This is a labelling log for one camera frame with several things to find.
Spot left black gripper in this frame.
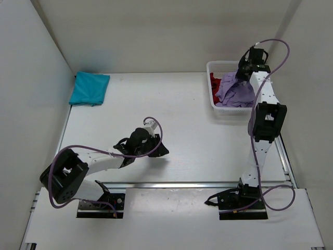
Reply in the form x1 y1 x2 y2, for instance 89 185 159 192
135 133 169 157

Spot purple t shirt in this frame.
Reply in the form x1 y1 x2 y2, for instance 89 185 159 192
213 72 255 108

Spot teal t shirt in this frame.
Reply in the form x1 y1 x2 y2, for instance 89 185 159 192
69 71 110 107

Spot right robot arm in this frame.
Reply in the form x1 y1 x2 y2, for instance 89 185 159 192
205 46 287 213

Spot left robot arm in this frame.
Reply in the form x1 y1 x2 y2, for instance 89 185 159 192
40 128 169 208

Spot red t shirt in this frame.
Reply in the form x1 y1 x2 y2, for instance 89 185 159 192
210 72 221 104

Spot white plastic basket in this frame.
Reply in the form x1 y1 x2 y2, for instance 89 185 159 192
206 60 251 118

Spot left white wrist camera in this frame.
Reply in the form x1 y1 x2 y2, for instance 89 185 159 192
143 120 158 136

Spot aluminium front rail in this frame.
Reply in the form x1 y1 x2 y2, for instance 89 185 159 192
104 181 297 190

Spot aluminium rail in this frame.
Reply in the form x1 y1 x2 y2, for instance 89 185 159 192
104 181 297 190
275 135 298 189

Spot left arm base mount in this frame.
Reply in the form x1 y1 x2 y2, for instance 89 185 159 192
75 181 125 219

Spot aluminium right side rail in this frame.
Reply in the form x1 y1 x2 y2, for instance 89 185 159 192
275 135 298 189

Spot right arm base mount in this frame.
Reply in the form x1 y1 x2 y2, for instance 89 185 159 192
205 184 268 220

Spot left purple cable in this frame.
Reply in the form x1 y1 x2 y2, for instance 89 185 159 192
46 116 164 209

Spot purple cable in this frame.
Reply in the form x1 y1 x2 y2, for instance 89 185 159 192
247 38 296 211
46 116 164 209

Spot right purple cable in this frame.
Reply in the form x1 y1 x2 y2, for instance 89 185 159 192
247 38 296 211

